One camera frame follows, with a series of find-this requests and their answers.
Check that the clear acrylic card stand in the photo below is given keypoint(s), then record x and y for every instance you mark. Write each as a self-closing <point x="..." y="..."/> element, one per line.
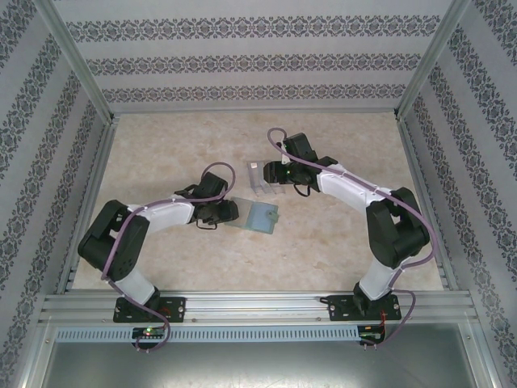
<point x="258" y="190"/>

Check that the green card holder wallet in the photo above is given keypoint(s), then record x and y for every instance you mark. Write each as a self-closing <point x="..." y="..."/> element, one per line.
<point x="262" y="220"/>

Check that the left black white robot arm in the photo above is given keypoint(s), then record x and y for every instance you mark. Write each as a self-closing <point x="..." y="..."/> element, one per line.
<point x="113" y="246"/>

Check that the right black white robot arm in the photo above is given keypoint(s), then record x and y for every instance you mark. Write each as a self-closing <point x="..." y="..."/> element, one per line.
<point x="400" y="234"/>

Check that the grey metal panel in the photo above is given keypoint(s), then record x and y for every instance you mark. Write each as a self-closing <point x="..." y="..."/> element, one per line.
<point x="258" y="368"/>

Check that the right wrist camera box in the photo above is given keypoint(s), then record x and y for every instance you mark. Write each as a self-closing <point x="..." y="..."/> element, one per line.
<point x="285" y="157"/>

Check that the aluminium mounting rail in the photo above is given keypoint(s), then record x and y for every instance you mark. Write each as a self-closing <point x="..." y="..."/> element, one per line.
<point x="258" y="307"/>

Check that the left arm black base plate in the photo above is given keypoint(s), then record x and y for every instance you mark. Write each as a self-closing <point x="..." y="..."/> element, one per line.
<point x="175" y="309"/>

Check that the aluminium side rail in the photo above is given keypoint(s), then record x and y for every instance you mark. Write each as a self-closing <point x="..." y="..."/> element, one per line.
<point x="99" y="169"/>
<point x="414" y="161"/>

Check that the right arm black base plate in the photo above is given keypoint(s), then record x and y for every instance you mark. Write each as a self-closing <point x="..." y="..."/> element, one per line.
<point x="339" y="309"/>

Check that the aluminium frame post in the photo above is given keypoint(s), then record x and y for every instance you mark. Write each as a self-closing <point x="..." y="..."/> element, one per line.
<point x="81" y="68"/>
<point x="432" y="60"/>

